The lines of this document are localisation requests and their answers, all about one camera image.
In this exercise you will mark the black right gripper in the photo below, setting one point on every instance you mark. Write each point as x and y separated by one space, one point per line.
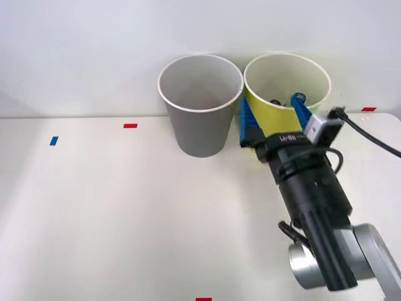
291 150

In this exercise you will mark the grey plastic waste bin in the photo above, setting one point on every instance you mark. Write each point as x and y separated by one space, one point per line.
200 131

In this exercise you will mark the yellow-green plastic waste bin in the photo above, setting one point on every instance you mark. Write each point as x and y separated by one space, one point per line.
282 119

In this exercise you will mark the silver-black right robot arm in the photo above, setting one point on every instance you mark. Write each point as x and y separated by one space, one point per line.
313 197

